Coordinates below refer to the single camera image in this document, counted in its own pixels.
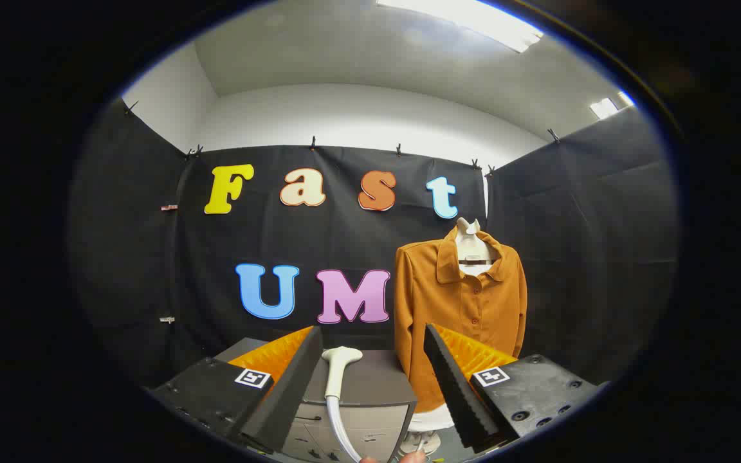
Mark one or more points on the grey cabinet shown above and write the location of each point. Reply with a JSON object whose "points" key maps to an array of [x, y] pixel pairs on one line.
{"points": [[370, 386]]}

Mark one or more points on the orange button shirt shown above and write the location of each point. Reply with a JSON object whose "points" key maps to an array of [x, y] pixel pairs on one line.
{"points": [[467, 302]]}

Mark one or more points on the white garment steamer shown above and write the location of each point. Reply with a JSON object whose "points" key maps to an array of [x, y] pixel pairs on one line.
{"points": [[335, 379]]}

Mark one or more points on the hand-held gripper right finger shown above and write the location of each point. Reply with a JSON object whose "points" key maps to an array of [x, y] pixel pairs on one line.
{"points": [[457, 392]]}

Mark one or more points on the small ceiling light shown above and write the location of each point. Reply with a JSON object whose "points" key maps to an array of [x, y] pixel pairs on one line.
{"points": [[605, 107]]}

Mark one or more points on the long ceiling light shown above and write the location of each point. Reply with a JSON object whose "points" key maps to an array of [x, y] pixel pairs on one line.
{"points": [[467, 19]]}

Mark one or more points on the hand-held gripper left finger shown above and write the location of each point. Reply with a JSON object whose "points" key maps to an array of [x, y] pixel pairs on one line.
{"points": [[290, 399]]}

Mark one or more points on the white clothes hanger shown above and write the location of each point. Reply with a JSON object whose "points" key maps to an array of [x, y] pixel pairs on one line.
{"points": [[470, 247]]}

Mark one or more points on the row of black clips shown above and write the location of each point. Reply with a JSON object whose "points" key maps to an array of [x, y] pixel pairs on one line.
{"points": [[312, 143]]}

